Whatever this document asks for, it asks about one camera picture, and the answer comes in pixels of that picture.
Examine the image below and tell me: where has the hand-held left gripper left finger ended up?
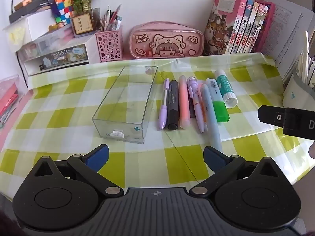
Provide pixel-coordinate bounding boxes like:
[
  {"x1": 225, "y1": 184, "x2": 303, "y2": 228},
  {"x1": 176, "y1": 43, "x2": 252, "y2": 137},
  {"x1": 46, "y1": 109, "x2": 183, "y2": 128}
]
[{"x1": 32, "y1": 144, "x2": 125, "y2": 197}]

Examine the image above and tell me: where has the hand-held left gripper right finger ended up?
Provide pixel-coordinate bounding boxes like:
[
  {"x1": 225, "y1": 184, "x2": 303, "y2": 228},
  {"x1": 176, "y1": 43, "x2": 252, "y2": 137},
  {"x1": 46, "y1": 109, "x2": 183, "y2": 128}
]
[{"x1": 189, "y1": 146, "x2": 281, "y2": 197}]

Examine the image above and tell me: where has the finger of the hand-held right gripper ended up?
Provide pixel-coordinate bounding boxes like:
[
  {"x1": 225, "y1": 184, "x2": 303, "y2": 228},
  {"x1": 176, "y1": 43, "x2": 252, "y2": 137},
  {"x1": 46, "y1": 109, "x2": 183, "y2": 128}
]
[{"x1": 258, "y1": 105, "x2": 315, "y2": 137}]

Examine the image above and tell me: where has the light blue pen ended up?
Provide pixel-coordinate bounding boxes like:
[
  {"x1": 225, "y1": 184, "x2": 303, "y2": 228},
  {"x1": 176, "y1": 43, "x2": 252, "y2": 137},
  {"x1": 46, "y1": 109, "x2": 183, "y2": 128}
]
[{"x1": 200, "y1": 84, "x2": 223, "y2": 153}]

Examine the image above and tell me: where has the green highlighter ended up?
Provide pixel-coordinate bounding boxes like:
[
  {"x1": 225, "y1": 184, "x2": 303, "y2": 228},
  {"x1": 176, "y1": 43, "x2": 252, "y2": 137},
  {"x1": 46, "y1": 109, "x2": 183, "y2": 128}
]
[{"x1": 205, "y1": 78, "x2": 230, "y2": 123}]

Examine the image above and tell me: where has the brown translucent case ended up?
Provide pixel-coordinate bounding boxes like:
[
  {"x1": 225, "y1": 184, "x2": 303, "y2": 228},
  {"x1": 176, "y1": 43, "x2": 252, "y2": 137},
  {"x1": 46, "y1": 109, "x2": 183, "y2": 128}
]
[{"x1": 188, "y1": 88, "x2": 197, "y2": 119}]

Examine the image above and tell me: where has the purple cartoon pen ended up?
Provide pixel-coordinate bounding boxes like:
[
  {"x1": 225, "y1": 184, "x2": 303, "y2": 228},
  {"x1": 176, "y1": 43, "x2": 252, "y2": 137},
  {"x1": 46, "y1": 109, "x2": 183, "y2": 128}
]
[{"x1": 186, "y1": 76, "x2": 206, "y2": 133}]

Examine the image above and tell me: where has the green and white glue stick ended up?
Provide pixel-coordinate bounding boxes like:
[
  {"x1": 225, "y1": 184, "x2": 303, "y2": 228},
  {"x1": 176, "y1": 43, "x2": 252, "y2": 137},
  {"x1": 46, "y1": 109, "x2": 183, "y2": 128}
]
[{"x1": 214, "y1": 69, "x2": 238, "y2": 109}]

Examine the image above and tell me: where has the pink highlighter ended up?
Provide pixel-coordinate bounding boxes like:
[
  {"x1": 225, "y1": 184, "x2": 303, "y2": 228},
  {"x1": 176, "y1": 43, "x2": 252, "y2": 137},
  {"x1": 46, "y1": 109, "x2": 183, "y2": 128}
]
[{"x1": 178, "y1": 75, "x2": 191, "y2": 130}]

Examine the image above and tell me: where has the clear plastic organizer box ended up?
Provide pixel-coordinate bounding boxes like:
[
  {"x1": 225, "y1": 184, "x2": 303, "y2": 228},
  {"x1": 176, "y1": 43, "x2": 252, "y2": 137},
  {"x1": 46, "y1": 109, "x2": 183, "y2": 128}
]
[{"x1": 92, "y1": 65, "x2": 158, "y2": 145}]

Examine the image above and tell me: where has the black marker pen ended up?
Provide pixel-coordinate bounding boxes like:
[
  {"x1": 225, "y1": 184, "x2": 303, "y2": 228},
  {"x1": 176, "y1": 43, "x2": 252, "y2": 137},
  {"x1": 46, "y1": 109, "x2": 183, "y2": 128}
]
[{"x1": 167, "y1": 79, "x2": 180, "y2": 131}]

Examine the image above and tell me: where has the purple mechanical pencil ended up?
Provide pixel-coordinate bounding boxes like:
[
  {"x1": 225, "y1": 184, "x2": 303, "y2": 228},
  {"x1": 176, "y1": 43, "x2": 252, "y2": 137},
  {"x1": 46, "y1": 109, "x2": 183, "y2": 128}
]
[{"x1": 159, "y1": 78, "x2": 170, "y2": 130}]

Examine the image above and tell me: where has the green checked tablecloth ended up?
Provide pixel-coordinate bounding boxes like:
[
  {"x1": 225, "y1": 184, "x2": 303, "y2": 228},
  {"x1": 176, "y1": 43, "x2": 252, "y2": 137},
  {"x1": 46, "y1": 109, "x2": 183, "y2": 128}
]
[{"x1": 0, "y1": 52, "x2": 308, "y2": 202}]

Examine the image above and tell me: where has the bunch of white sticks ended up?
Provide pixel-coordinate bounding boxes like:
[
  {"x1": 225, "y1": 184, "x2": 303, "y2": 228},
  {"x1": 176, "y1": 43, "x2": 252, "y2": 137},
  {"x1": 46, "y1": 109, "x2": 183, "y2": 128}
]
[{"x1": 296, "y1": 31, "x2": 315, "y2": 89}]

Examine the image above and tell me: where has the stack of white papers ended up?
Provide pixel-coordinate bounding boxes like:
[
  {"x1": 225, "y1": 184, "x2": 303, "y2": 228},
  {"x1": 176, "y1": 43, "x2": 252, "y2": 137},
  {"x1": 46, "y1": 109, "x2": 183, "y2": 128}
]
[{"x1": 263, "y1": 0, "x2": 315, "y2": 84}]

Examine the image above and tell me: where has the pink spine book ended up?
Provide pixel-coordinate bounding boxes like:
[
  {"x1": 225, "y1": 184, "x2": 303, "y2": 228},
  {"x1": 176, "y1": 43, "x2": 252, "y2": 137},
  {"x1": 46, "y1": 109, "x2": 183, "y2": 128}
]
[
  {"x1": 242, "y1": 1, "x2": 261, "y2": 53},
  {"x1": 249, "y1": 2, "x2": 269, "y2": 53},
  {"x1": 225, "y1": 0, "x2": 248, "y2": 54},
  {"x1": 234, "y1": 0, "x2": 254, "y2": 54}
]

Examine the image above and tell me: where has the white drawer organizer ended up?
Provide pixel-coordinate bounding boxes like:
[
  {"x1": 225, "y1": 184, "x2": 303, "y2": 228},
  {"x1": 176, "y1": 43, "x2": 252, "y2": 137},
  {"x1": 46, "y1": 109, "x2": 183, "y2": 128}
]
[{"x1": 15, "y1": 33, "x2": 101, "y2": 90}]

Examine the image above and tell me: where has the pink perforated pen holder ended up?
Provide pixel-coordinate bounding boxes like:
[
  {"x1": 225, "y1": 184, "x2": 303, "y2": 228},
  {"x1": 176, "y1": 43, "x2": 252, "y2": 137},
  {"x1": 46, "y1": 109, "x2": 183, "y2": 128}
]
[{"x1": 95, "y1": 26, "x2": 123, "y2": 63}]

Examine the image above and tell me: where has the pink cartoon pencil case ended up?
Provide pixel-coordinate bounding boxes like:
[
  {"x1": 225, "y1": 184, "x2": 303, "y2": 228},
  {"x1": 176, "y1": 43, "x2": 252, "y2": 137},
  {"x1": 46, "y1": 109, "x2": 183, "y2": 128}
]
[{"x1": 128, "y1": 21, "x2": 205, "y2": 59}]

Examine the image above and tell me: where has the clear plastic storage box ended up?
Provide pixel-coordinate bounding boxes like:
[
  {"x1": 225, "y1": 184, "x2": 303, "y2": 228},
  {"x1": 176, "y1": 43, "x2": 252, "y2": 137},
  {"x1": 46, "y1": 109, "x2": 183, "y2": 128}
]
[{"x1": 15, "y1": 26, "x2": 74, "y2": 54}]

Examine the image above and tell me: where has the framed calligraphy sign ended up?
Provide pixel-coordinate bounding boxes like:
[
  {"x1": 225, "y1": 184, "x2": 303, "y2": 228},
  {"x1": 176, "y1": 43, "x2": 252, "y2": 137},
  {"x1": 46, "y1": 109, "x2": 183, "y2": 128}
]
[{"x1": 71, "y1": 13, "x2": 95, "y2": 35}]

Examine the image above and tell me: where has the clear glass vase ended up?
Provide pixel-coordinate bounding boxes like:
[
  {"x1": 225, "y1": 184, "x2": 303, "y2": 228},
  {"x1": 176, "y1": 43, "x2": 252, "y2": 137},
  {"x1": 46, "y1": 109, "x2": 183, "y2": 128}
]
[{"x1": 74, "y1": 7, "x2": 101, "y2": 38}]

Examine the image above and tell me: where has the bunch of pens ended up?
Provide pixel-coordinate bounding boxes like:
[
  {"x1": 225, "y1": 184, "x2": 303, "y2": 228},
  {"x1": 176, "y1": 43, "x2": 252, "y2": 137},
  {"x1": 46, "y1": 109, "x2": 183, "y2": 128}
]
[{"x1": 98, "y1": 4, "x2": 123, "y2": 32}]

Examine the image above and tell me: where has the white storage box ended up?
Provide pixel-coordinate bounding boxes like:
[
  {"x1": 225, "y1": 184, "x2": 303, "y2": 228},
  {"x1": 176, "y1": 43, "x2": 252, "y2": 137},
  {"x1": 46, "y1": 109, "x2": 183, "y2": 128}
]
[{"x1": 1, "y1": 13, "x2": 56, "y2": 43}]

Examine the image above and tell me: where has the yellow paper decoration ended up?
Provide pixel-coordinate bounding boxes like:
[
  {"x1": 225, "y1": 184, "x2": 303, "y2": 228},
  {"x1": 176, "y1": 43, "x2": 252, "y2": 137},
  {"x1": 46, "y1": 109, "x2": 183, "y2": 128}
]
[{"x1": 7, "y1": 26, "x2": 26, "y2": 46}]

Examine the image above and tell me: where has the large colourful puzzle cube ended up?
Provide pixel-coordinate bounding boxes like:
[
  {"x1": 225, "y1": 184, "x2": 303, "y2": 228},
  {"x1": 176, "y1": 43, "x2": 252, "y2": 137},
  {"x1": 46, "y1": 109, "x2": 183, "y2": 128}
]
[{"x1": 55, "y1": 0, "x2": 75, "y2": 16}]

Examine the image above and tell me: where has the black flat box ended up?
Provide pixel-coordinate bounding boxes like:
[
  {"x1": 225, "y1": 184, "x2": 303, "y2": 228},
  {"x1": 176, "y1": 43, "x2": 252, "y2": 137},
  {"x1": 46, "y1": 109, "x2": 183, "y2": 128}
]
[{"x1": 8, "y1": 0, "x2": 51, "y2": 23}]

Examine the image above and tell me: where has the tan flat box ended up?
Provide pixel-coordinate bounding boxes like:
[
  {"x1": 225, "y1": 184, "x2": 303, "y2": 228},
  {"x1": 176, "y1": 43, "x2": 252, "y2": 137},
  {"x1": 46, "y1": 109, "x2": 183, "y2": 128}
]
[{"x1": 13, "y1": 0, "x2": 37, "y2": 11}]

